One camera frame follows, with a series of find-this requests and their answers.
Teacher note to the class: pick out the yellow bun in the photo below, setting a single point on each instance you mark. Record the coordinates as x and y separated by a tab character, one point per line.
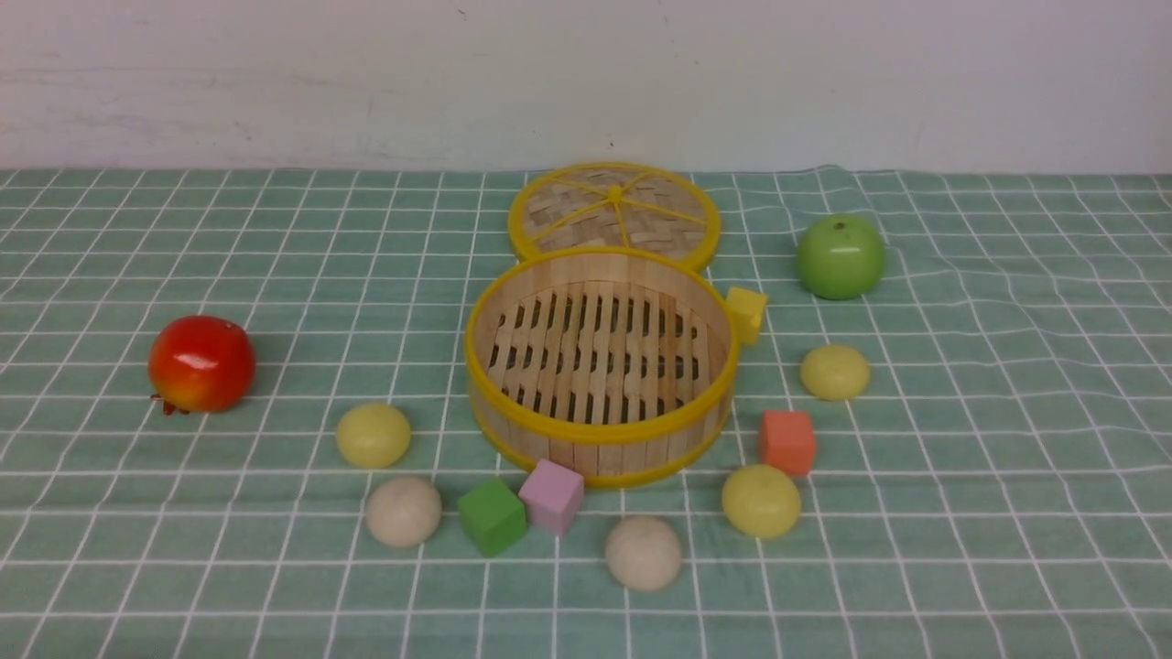
835	372
374	435
761	501

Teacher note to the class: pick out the bamboo steamer tray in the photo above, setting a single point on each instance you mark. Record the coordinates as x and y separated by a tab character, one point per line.
614	363

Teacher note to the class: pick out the woven bamboo steamer lid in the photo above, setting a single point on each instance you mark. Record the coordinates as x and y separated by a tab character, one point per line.
616	204

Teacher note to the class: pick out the yellow cube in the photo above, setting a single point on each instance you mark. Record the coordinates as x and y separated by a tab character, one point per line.
747	308

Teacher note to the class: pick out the pink cube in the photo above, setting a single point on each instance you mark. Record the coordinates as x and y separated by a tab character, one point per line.
552	495

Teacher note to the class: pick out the green cube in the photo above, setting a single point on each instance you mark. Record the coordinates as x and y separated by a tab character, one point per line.
492	517

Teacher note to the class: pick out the orange cube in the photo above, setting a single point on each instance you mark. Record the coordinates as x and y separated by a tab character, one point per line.
787	441

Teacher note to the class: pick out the green apple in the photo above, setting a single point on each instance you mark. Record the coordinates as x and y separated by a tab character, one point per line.
841	256

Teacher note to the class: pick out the green checkered tablecloth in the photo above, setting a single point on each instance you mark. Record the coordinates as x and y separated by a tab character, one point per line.
1000	490

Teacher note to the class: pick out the red pomegranate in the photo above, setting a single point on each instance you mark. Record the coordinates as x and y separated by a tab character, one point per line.
201	364

